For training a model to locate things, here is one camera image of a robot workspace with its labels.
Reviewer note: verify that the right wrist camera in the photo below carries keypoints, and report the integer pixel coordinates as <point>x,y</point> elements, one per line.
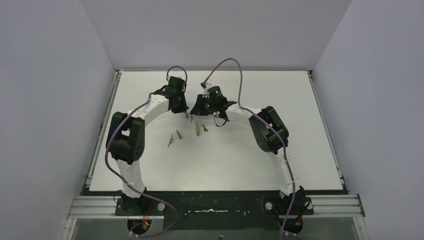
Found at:
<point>206,86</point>

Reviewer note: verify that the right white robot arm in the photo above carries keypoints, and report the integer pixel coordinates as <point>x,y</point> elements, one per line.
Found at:
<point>269,131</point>

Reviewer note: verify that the brass padlock shackle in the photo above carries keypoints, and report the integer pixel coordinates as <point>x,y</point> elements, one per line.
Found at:
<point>197,129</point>

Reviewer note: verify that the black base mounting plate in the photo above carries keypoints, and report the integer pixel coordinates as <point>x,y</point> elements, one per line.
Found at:
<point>214,210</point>

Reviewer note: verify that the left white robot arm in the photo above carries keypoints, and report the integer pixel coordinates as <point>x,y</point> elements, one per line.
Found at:
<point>125,142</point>

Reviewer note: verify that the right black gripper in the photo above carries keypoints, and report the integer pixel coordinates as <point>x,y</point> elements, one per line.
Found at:
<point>199,109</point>

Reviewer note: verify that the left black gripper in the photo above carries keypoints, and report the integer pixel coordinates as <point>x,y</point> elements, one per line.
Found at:
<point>180,105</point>

